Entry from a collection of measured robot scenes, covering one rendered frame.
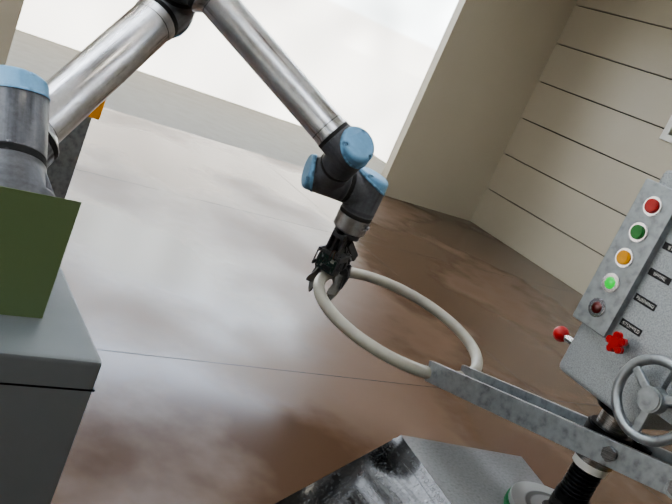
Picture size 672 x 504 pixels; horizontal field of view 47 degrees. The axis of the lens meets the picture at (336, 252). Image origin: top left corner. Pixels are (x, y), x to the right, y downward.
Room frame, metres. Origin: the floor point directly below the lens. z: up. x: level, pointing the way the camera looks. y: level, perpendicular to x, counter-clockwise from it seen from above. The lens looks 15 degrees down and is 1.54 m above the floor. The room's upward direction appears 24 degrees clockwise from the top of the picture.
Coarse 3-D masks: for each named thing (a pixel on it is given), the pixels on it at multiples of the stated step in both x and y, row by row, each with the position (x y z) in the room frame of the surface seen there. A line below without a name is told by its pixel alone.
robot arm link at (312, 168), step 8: (312, 160) 1.87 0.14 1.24; (320, 160) 1.85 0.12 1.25; (304, 168) 1.91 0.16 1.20; (312, 168) 1.85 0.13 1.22; (320, 168) 1.84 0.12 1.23; (304, 176) 1.88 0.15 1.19; (312, 176) 1.85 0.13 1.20; (320, 176) 1.85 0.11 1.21; (352, 176) 1.90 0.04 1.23; (304, 184) 1.87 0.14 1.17; (312, 184) 1.86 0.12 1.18; (320, 184) 1.86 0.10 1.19; (328, 184) 1.85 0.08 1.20; (336, 184) 1.85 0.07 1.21; (344, 184) 1.89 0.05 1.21; (352, 184) 1.89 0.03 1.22; (320, 192) 1.88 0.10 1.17; (328, 192) 1.88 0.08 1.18; (336, 192) 1.89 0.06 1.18; (344, 192) 1.89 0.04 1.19; (344, 200) 1.91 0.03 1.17
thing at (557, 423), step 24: (456, 384) 1.62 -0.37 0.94; (480, 384) 1.57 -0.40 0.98; (504, 384) 1.66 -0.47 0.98; (504, 408) 1.51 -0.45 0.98; (528, 408) 1.47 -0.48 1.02; (552, 408) 1.55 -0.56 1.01; (552, 432) 1.41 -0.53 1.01; (576, 432) 1.37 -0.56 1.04; (600, 456) 1.32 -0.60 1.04; (624, 456) 1.29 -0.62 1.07; (648, 456) 1.26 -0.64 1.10; (648, 480) 1.25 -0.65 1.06
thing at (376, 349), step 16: (320, 272) 1.93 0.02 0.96; (352, 272) 2.05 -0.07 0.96; (368, 272) 2.10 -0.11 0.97; (320, 288) 1.83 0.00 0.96; (400, 288) 2.12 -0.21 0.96; (320, 304) 1.77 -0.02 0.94; (432, 304) 2.11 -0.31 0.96; (336, 320) 1.72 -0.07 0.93; (448, 320) 2.07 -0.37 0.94; (352, 336) 1.69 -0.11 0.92; (464, 336) 2.01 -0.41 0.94; (384, 352) 1.67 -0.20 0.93; (480, 352) 1.93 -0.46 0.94; (400, 368) 1.67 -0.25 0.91; (416, 368) 1.67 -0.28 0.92; (480, 368) 1.84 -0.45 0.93
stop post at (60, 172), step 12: (96, 108) 2.34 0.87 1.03; (84, 120) 2.35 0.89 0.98; (72, 132) 2.34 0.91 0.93; (84, 132) 2.36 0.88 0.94; (60, 144) 2.33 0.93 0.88; (72, 144) 2.35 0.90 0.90; (60, 156) 2.33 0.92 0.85; (72, 156) 2.35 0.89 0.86; (48, 168) 2.32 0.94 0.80; (60, 168) 2.34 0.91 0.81; (72, 168) 2.36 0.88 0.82; (60, 180) 2.35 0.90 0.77; (60, 192) 2.35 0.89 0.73
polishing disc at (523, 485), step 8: (512, 488) 1.42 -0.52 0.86; (520, 488) 1.44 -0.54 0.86; (528, 488) 1.45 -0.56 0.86; (536, 488) 1.47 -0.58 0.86; (544, 488) 1.48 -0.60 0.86; (512, 496) 1.39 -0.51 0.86; (520, 496) 1.40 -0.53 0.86; (528, 496) 1.42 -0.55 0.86; (536, 496) 1.43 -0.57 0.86; (544, 496) 1.45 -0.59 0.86
